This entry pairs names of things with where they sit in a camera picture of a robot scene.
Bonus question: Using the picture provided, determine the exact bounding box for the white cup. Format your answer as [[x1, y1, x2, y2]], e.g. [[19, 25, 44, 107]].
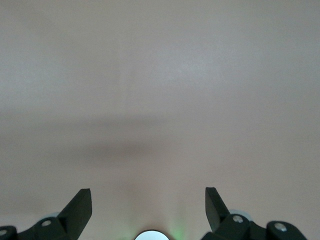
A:
[[134, 229, 172, 240]]

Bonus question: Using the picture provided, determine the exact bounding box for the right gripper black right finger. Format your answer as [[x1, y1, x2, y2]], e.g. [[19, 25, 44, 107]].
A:
[[201, 187, 307, 240]]

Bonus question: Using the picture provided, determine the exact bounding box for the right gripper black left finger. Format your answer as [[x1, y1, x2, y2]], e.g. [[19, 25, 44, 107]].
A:
[[0, 188, 93, 240]]

